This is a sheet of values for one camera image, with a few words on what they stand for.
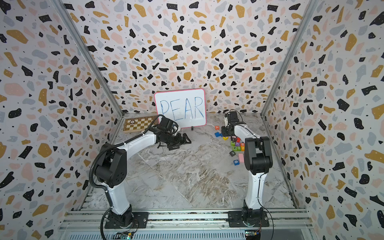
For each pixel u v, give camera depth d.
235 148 1.00
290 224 0.73
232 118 0.84
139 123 1.11
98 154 0.75
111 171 0.49
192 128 1.10
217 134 1.10
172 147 0.89
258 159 0.56
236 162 0.94
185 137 0.84
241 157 0.97
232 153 0.98
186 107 1.06
